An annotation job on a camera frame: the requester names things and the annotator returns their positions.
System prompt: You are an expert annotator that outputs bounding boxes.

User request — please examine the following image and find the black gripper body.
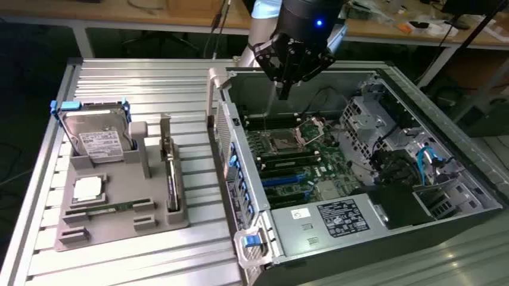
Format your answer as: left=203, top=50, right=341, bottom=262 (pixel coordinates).
left=277, top=0, right=347, bottom=49

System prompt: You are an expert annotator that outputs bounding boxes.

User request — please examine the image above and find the black Nvidia graphics card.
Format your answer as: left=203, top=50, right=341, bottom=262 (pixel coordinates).
left=158, top=113, right=182, bottom=214

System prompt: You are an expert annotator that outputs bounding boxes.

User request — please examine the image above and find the black RAM slot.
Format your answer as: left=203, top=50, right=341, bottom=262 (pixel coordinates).
left=243, top=114, right=302, bottom=123
left=244, top=120, right=303, bottom=130

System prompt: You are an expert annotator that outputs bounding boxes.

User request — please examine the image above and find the metal socket cover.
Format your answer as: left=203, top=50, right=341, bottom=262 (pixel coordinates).
left=294, top=116, right=331, bottom=147

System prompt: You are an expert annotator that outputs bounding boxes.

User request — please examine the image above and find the metal disk bay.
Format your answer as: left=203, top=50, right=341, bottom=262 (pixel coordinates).
left=339, top=95, right=401, bottom=169

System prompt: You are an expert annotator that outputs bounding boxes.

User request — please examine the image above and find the CPU socket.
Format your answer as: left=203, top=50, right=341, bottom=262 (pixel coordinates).
left=269, top=130, right=307, bottom=154

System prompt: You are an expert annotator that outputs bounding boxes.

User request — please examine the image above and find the white tray with black part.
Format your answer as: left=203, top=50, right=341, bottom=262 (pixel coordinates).
left=409, top=20, right=445, bottom=37

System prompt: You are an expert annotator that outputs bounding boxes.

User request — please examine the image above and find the green motherboard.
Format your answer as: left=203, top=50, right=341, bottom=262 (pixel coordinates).
left=240, top=111, right=365, bottom=209

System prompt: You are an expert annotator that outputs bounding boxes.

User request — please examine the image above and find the black RAM stick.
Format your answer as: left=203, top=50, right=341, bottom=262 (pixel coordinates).
left=258, top=156, right=322, bottom=171

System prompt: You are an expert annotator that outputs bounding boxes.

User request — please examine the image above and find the blue expansion slot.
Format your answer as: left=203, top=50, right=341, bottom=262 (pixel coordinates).
left=262, top=175, right=303, bottom=186

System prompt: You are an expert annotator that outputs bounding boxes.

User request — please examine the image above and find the black slanted pole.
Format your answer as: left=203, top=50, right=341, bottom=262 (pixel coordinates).
left=456, top=0, right=506, bottom=53

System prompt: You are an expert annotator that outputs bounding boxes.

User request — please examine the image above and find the black monitor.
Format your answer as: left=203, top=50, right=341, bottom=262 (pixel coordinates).
left=440, top=0, right=509, bottom=30

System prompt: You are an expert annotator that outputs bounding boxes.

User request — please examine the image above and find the silver chipset heat sink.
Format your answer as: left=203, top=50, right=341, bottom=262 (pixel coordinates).
left=317, top=182, right=343, bottom=201

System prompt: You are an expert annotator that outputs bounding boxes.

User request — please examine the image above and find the black expansion slot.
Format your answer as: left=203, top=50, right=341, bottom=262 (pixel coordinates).
left=266, top=195, right=310, bottom=209

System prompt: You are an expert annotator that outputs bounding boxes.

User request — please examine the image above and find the hard disk in blue carrier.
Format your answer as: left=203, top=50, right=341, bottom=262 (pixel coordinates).
left=51, top=97, right=139, bottom=164

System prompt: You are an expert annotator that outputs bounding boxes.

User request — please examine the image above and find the black plastic cover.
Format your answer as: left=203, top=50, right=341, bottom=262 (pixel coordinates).
left=351, top=184, right=437, bottom=231

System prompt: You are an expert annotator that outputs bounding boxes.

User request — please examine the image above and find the grey plastic parts rack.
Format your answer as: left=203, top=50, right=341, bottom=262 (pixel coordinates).
left=53, top=120, right=191, bottom=253

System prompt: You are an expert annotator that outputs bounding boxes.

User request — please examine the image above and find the grey power supply with label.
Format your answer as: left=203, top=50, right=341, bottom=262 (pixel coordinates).
left=270, top=193, right=389, bottom=257

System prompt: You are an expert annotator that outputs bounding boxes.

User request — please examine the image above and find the silver CPU chip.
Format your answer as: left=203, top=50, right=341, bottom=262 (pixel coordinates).
left=73, top=178, right=107, bottom=202

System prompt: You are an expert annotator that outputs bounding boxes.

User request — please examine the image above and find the green RAM stick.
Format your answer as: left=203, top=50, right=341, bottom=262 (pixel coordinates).
left=67, top=201, right=139, bottom=214

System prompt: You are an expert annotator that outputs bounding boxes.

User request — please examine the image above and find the black open PC case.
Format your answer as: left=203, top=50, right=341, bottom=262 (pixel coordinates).
left=206, top=64, right=509, bottom=286

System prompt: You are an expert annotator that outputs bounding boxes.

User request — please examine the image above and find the hanging black cable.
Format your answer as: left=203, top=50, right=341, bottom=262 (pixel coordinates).
left=208, top=0, right=232, bottom=60

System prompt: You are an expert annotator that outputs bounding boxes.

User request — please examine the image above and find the wooden desk grey frame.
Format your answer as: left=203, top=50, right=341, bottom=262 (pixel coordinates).
left=0, top=0, right=255, bottom=59
left=341, top=0, right=509, bottom=87

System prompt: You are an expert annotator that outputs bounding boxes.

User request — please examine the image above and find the black wire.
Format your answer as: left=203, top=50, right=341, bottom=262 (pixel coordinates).
left=369, top=148, right=418, bottom=185

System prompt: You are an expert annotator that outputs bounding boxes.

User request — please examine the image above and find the blue wire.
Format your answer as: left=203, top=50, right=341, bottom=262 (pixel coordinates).
left=414, top=144, right=438, bottom=188

